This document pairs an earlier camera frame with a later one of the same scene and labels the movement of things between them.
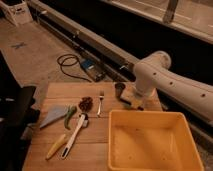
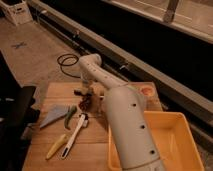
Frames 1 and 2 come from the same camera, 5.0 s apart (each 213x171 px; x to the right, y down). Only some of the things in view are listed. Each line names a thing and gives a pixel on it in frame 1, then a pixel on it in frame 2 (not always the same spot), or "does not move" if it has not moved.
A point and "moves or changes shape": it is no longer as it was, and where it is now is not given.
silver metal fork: (101, 97) does not move
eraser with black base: (136, 103) moves or changes shape
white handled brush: (82, 123) does not move
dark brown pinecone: (86, 104) does not move
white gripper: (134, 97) to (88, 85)
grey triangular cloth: (53, 113) does not move
